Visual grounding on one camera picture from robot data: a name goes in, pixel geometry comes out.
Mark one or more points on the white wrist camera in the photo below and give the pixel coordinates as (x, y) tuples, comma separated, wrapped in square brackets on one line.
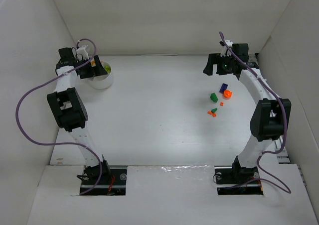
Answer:
[(226, 45), (82, 52)]

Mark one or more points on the metal rail right side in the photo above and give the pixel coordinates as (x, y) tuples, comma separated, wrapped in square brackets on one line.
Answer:
[(270, 118)]

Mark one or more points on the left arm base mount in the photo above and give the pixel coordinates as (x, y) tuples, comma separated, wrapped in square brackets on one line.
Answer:
[(109, 185)]

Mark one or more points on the lime green lego brick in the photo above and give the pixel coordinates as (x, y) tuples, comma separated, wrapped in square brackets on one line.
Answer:
[(108, 68)]

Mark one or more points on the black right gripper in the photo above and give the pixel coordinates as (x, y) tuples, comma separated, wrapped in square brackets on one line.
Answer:
[(215, 64)]

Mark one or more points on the small orange lego pieces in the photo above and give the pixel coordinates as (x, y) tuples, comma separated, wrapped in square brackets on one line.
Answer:
[(211, 113)]

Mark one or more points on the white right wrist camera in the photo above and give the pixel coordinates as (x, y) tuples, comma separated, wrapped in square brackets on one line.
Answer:
[(226, 45)]

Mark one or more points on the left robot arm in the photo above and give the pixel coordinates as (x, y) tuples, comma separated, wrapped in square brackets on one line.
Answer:
[(68, 108)]

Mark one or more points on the dark blue lego plate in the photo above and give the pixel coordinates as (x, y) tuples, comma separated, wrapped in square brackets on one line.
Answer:
[(223, 88)]

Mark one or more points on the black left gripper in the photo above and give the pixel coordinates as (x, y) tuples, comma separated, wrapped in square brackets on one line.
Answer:
[(91, 68)]

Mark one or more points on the orange round lego piece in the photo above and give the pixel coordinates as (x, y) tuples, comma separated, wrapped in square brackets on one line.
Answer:
[(227, 94)]

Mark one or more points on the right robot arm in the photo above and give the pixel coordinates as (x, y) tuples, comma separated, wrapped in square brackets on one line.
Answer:
[(250, 156)]

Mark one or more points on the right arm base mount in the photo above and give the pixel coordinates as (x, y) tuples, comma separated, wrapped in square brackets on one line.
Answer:
[(230, 182)]

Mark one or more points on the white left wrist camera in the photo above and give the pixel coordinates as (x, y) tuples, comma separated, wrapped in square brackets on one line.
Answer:
[(82, 52)]

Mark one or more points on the white divided round container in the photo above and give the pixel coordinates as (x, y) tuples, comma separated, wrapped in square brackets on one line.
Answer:
[(101, 82)]

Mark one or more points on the dark green lego brick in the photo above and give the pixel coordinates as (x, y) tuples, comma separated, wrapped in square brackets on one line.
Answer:
[(214, 97)]

